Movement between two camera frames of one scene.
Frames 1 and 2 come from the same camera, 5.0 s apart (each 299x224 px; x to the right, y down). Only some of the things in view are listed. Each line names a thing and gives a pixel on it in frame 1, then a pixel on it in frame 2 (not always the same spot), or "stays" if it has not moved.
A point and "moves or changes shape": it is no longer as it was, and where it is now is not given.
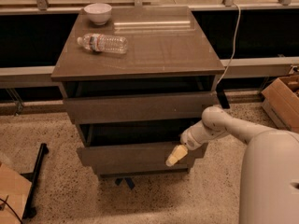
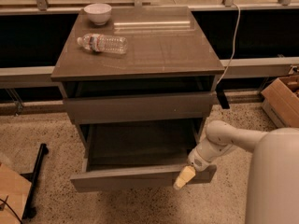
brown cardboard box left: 15,190 stays
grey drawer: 137,157 moves or changes shape
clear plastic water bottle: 104,43 stays
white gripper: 189,139 → 197,160
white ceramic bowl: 98,13 stays
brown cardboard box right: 281,101 stays
